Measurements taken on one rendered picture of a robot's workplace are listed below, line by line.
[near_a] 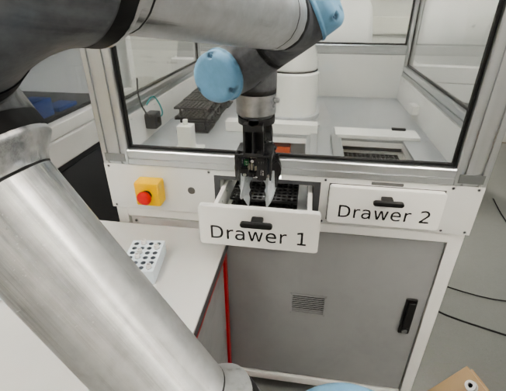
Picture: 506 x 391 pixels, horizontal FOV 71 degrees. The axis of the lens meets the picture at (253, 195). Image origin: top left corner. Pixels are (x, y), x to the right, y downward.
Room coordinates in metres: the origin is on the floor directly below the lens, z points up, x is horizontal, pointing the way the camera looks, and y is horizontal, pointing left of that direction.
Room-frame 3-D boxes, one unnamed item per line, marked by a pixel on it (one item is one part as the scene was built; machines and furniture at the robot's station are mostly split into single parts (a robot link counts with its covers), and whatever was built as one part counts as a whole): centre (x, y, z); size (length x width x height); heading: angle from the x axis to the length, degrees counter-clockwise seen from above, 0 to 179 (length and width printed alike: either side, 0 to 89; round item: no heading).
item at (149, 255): (0.71, 0.28, 0.78); 0.12 x 0.08 x 0.04; 179
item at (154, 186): (0.89, 0.29, 0.88); 0.07 x 0.05 x 0.07; 81
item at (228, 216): (0.72, -0.01, 0.87); 0.29 x 0.02 x 0.11; 81
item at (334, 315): (1.33, -0.16, 0.40); 1.03 x 0.95 x 0.80; 81
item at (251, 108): (0.67, -0.01, 1.18); 0.08 x 0.08 x 0.05
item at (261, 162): (0.66, -0.01, 1.10); 0.09 x 0.08 x 0.12; 171
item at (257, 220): (0.69, -0.01, 0.91); 0.07 x 0.04 x 0.01; 81
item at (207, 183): (1.33, -0.15, 0.87); 1.02 x 0.95 x 0.14; 81
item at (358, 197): (0.81, -0.35, 0.87); 0.29 x 0.02 x 0.11; 81
